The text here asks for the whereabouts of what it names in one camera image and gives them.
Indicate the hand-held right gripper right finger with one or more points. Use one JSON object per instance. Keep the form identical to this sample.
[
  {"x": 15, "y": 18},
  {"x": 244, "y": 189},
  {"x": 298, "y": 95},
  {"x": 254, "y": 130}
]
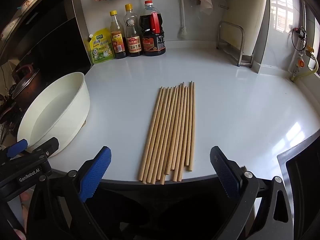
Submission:
[{"x": 225, "y": 173}]

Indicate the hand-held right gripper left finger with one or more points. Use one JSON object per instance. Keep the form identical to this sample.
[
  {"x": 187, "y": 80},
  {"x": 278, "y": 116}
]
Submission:
[{"x": 96, "y": 173}]

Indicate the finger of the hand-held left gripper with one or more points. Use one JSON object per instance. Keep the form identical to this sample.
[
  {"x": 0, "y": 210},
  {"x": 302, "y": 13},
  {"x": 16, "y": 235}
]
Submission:
[
  {"x": 47, "y": 143},
  {"x": 17, "y": 148}
]

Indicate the white round bowl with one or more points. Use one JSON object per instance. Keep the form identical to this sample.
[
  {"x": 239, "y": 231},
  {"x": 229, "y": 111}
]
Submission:
[{"x": 57, "y": 110}]

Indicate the bunch of wooden chopsticks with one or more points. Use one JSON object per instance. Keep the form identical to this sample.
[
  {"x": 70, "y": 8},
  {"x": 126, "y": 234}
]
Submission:
[{"x": 175, "y": 130}]

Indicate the person's left hand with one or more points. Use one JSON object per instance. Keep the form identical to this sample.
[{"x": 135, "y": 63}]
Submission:
[{"x": 18, "y": 234}]

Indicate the dark pot with lid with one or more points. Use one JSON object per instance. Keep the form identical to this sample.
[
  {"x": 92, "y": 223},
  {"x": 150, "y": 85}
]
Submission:
[{"x": 27, "y": 85}]

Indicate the yellow seasoning pouch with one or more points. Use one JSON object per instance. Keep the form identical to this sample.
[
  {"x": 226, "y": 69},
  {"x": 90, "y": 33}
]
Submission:
[{"x": 101, "y": 47}]

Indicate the black range hood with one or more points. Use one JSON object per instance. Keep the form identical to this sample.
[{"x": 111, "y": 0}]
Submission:
[{"x": 50, "y": 30}]

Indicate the slim yellow-cap vinegar bottle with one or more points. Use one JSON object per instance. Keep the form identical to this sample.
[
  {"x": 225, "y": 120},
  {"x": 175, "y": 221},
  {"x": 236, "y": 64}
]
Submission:
[{"x": 118, "y": 45}]

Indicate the metal rack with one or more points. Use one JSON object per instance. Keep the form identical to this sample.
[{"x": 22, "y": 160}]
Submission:
[{"x": 242, "y": 47}]

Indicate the clear yellow-cap soy sauce bottle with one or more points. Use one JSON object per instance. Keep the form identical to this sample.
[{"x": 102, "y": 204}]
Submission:
[{"x": 133, "y": 45}]

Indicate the orange and white valve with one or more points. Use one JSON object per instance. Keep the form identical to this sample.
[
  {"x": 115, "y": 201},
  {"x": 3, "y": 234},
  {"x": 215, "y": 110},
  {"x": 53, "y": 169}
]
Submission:
[{"x": 300, "y": 62}]

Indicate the white hanging brush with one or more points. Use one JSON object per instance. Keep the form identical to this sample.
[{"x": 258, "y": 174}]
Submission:
[{"x": 183, "y": 31}]

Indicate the gas valve with red knob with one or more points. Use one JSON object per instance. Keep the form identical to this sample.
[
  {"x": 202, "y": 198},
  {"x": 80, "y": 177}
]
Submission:
[{"x": 301, "y": 32}]

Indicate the window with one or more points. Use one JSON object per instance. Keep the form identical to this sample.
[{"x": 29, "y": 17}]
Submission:
[{"x": 282, "y": 10}]

